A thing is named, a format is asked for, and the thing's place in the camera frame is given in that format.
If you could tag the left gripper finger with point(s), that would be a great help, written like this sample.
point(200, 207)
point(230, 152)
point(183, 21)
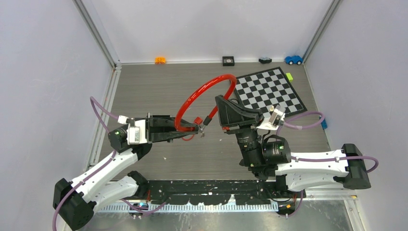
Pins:
point(184, 135)
point(162, 123)

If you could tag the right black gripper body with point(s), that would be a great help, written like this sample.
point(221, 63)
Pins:
point(252, 125)

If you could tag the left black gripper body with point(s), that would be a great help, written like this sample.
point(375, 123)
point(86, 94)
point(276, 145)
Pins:
point(150, 131)

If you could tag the red cable padlock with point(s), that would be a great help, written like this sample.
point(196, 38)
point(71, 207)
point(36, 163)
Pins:
point(197, 121)

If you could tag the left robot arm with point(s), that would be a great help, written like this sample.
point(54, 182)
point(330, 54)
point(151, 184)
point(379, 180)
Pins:
point(122, 156)

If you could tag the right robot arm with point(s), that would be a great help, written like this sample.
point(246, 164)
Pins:
point(271, 156)

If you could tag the black white chessboard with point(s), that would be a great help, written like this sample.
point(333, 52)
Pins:
point(264, 89)

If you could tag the small black box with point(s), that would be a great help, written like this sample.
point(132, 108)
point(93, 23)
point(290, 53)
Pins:
point(228, 61)

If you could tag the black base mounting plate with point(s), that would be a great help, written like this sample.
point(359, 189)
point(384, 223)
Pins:
point(213, 192)

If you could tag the orange toy block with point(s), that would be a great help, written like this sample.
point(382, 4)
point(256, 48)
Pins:
point(160, 60)

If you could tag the small black toy car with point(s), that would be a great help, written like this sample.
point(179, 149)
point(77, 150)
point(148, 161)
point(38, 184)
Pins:
point(265, 60)

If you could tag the lime green block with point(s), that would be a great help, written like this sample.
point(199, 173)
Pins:
point(289, 77)

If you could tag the blue toy car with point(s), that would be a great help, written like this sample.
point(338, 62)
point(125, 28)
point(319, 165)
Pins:
point(295, 59)

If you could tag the blue toy brick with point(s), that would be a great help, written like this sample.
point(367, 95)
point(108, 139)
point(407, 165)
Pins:
point(324, 124)

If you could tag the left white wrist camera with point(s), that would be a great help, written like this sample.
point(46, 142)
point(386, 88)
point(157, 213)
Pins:
point(136, 129)

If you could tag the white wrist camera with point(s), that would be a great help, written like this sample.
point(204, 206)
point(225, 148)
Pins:
point(136, 129)
point(275, 120)

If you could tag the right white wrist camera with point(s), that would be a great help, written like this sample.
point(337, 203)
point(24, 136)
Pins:
point(275, 120)

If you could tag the aluminium front rail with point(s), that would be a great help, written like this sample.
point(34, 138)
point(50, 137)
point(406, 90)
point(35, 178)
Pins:
point(83, 199)

